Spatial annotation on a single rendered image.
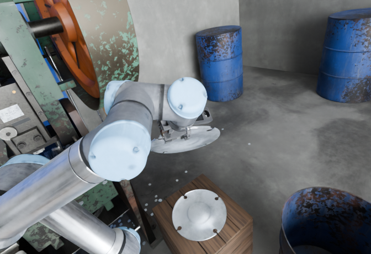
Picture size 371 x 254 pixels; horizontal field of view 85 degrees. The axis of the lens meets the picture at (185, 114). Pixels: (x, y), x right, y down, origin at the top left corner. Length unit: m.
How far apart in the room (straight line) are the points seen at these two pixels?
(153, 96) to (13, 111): 0.77
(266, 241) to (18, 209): 1.34
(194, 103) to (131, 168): 0.16
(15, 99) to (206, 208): 1.01
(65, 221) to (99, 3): 0.64
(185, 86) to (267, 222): 1.32
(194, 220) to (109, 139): 0.96
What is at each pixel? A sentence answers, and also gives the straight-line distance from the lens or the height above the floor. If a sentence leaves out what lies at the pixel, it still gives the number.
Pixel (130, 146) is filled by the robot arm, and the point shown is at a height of 1.21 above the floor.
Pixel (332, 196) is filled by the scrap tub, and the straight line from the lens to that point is 1.24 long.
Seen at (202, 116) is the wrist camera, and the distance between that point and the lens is 0.59.
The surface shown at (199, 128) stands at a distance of 0.72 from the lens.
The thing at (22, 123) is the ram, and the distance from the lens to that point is 1.09.
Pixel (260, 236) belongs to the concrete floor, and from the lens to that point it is 1.54.
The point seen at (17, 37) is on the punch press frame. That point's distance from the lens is 0.99.
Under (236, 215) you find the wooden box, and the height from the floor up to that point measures 0.35.
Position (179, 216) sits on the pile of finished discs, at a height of 0.35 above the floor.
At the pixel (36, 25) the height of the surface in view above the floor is 1.34.
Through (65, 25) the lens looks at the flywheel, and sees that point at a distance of 1.07.
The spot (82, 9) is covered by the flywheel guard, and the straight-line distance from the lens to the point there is 0.75.
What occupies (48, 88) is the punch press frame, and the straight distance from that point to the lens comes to 1.02.
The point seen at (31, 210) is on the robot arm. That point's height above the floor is 1.11.
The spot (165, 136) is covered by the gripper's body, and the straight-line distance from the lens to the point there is 0.57.
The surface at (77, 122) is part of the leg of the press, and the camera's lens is 1.49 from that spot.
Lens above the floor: 1.36
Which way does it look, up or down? 30 degrees down
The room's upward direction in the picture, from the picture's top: 11 degrees counter-clockwise
